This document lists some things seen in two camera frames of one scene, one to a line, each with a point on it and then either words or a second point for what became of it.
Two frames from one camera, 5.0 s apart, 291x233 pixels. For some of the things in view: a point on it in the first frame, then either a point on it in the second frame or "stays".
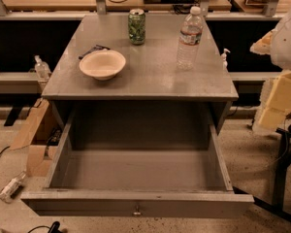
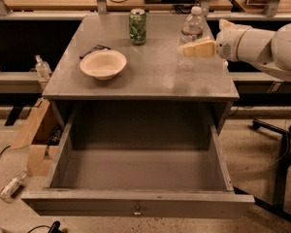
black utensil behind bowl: [97, 48] stays
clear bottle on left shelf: [42, 69] stays
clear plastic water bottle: [190, 38] stays
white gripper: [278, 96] → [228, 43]
